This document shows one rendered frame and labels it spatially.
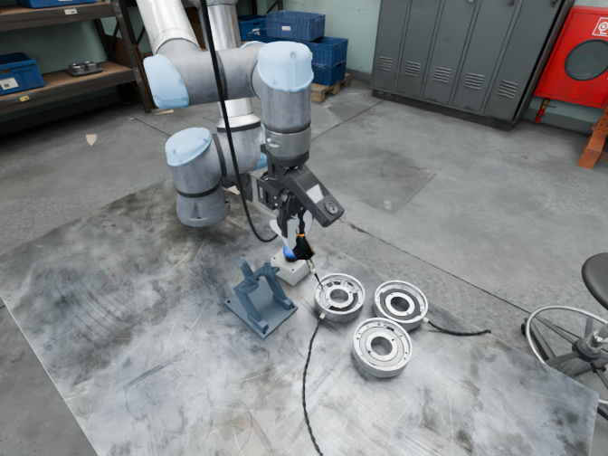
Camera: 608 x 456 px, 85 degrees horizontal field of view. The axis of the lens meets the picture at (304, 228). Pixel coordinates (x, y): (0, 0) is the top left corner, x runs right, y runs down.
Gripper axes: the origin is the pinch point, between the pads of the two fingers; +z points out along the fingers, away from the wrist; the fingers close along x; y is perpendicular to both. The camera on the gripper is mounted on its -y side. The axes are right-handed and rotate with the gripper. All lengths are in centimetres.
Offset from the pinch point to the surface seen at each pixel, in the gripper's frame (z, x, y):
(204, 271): 13.1, 12.5, 19.3
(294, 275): 9.6, 1.0, 0.5
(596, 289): 32, -69, -56
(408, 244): 94, -116, 18
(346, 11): 19, -363, 259
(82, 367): 13.0, 41.2, 15.8
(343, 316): 9.9, 2.0, -13.8
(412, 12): 5, -318, 147
